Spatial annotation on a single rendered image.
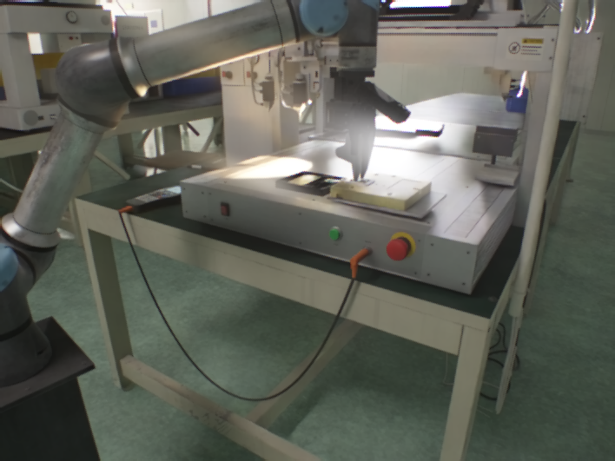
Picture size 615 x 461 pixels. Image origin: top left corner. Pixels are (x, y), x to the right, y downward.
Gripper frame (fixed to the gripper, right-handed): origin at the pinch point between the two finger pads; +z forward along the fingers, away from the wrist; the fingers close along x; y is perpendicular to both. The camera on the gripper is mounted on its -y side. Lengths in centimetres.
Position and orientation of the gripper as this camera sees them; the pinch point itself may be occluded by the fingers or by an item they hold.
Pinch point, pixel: (360, 173)
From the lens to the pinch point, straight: 96.1
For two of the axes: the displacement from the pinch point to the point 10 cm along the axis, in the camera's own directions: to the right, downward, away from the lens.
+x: -5.4, 3.2, -7.8
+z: 0.0, 9.3, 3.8
